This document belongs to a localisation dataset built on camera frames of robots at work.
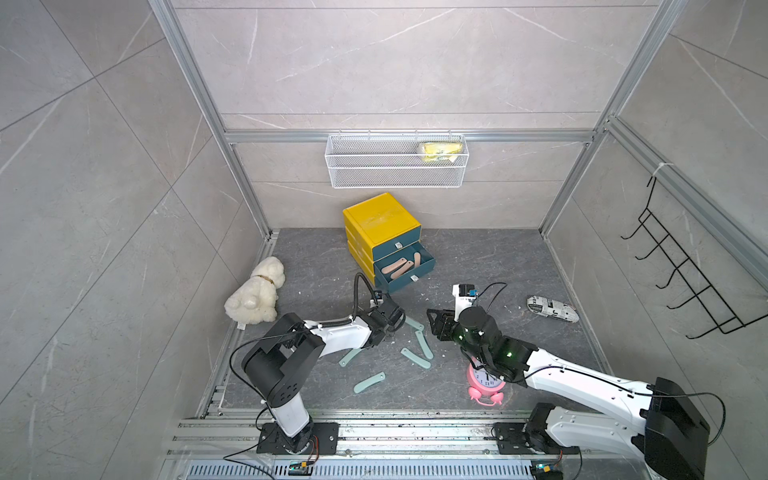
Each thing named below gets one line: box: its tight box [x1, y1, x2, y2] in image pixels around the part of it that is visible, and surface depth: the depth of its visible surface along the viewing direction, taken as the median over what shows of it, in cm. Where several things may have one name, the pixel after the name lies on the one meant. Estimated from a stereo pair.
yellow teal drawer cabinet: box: [342, 192, 436, 294], surface depth 95 cm
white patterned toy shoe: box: [526, 296, 580, 323], surface depth 96 cm
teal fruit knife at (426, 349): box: [415, 330, 434, 359], surface depth 90 cm
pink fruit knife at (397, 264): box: [381, 257, 408, 274], surface depth 100 cm
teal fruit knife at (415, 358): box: [401, 347, 431, 369], surface depth 88 cm
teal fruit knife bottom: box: [354, 372, 386, 394], surface depth 84 cm
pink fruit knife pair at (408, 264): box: [390, 260, 414, 280], surface depth 100 cm
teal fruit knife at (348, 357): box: [338, 348, 362, 367], surface depth 89 cm
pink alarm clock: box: [467, 356, 506, 407], surface depth 81 cm
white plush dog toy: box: [224, 256, 286, 330], surface depth 95 cm
